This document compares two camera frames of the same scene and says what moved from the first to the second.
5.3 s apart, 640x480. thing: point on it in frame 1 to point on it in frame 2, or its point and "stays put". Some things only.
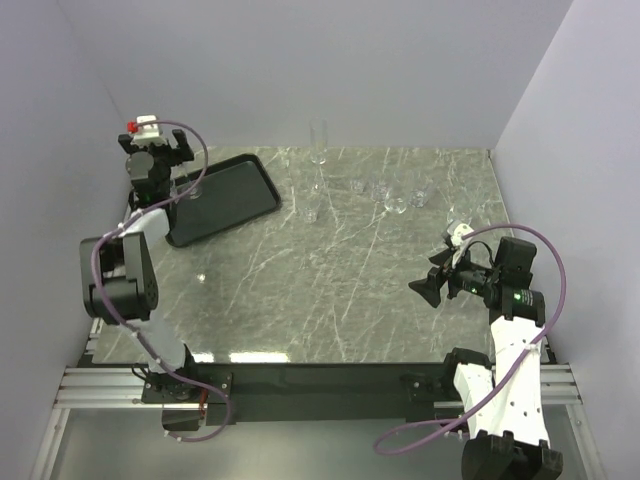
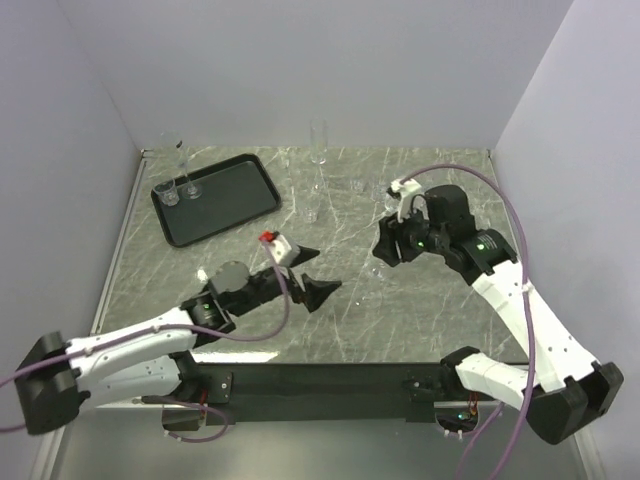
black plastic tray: (234, 189) stays put
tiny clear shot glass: (356, 186) stays put
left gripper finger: (183, 153) to (317, 291)
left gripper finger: (125, 141) to (305, 255)
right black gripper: (430, 286) to (392, 233)
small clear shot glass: (311, 214) stays put
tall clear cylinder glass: (318, 128) stays put
